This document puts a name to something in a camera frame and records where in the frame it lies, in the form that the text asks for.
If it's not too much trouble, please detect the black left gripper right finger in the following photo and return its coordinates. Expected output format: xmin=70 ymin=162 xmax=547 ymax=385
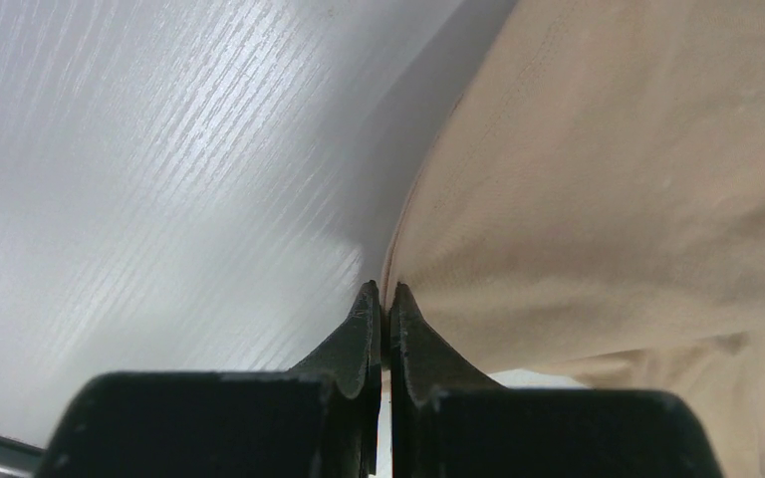
xmin=388 ymin=284 xmax=722 ymax=477

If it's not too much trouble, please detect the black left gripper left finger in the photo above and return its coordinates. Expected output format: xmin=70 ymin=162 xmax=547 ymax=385
xmin=37 ymin=282 xmax=382 ymax=477

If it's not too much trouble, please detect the beige t shirt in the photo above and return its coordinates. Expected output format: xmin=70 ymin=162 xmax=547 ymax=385
xmin=383 ymin=1 xmax=765 ymax=477

